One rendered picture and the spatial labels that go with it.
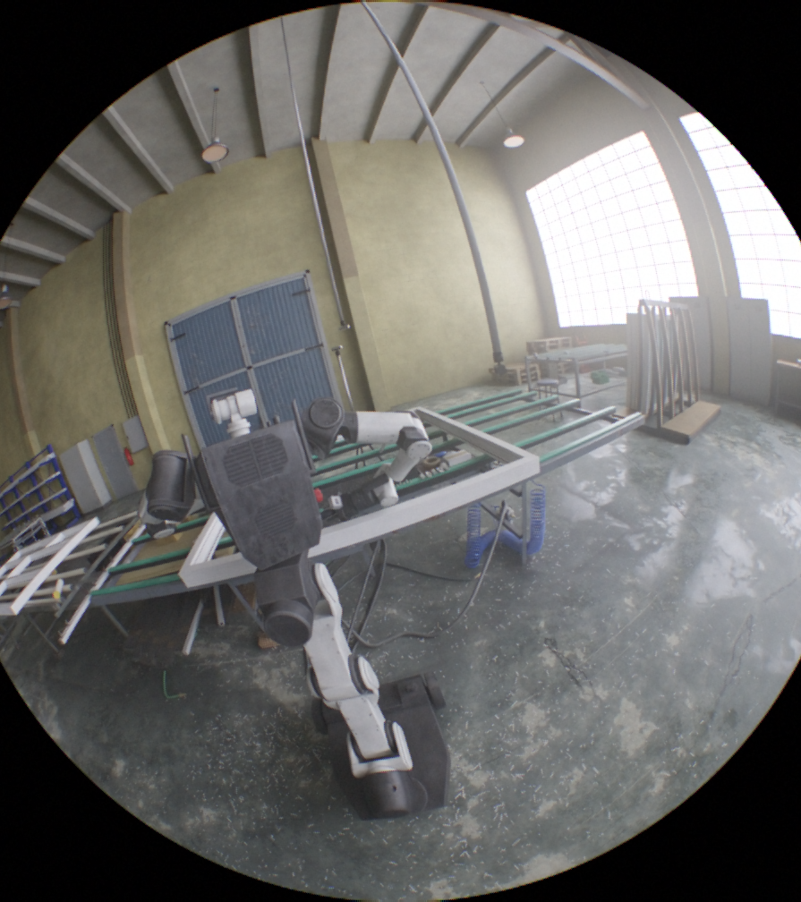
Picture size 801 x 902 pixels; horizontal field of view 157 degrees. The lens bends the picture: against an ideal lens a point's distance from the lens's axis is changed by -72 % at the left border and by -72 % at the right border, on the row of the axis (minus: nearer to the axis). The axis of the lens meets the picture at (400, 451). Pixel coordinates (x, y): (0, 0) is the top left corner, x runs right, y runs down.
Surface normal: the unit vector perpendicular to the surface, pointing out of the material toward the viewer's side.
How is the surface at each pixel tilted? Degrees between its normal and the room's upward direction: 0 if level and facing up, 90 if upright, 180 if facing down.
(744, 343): 90
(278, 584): 36
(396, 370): 90
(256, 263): 90
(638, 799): 0
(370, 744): 42
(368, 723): 56
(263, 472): 81
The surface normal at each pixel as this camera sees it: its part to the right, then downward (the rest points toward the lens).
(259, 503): 0.61, 0.25
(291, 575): -0.05, -0.58
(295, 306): 0.27, 0.27
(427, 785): -0.22, -0.92
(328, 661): 0.06, -0.27
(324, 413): 0.31, -0.31
